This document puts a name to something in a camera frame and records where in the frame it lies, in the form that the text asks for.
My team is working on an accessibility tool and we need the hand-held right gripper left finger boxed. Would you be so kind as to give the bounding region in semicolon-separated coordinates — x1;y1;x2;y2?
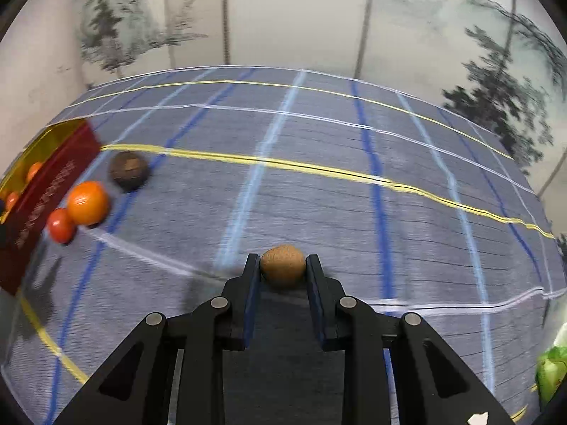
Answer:
53;253;262;425

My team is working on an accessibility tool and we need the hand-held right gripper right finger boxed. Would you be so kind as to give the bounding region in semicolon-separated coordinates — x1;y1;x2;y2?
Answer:
305;254;515;425

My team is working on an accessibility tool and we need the brown kiwi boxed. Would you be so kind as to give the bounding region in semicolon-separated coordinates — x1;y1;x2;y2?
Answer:
259;244;307;288

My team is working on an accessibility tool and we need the red and gold tin box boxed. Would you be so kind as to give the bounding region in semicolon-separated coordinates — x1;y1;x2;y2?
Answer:
0;119;102;296

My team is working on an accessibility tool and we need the grey plaid tablecloth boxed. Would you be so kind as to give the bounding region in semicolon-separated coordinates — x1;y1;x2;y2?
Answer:
0;66;559;425

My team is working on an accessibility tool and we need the dark brown round fruit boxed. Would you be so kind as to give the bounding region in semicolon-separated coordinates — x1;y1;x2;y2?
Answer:
109;151;150;193

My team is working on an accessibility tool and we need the orange mandarin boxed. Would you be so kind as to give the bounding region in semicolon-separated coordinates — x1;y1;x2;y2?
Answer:
67;181;110;226

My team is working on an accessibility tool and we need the green plastic bag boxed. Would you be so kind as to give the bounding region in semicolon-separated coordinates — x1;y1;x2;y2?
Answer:
535;346;567;408

